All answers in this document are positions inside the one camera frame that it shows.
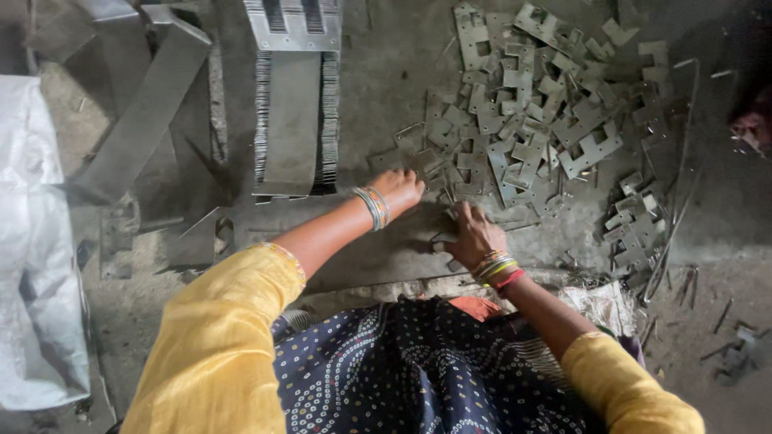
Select flat metal plate with cutout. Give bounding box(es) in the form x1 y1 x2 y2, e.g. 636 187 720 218
164 207 237 269

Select dark blue dotted cloth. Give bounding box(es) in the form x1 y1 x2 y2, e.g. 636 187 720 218
270 297 607 434

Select long bent steel channel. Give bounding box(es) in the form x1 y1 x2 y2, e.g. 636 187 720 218
27 0 213 205

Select silver bangles on left wrist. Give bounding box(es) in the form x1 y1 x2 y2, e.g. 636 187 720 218
352 186 392 232

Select coloured bangles on right wrist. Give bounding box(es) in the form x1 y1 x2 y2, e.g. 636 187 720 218
470 250 527 294

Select bundle of thin metal wires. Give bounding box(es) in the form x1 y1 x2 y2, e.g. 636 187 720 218
638 57 703 305

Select white woven plastic sack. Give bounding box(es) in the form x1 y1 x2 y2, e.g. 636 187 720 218
0 75 92 412

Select person's left hand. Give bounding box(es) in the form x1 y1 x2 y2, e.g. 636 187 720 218
368 168 427 213

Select person's right hand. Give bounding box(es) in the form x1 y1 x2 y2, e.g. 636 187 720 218
442 201 511 272

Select yellow long-sleeved garment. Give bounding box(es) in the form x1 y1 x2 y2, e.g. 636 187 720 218
119 242 706 434

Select stacked laminations with slotted plate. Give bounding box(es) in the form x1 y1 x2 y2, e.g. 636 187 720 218
243 0 345 199

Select grey metal scrap pieces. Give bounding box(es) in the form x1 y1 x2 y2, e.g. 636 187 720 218
700 324 772 388

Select small heap of metal stampings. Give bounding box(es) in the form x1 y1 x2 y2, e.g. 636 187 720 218
602 172 665 273

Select small grey metal stamping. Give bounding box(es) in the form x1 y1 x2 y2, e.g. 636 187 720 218
429 231 466 273

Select orange cloth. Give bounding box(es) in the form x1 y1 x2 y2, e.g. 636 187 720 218
448 295 504 322

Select frayed woven seat sack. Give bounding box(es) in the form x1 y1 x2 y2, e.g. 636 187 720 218
558 281 641 340

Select large heap of metal stampings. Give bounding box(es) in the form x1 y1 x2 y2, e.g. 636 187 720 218
367 2 678 219

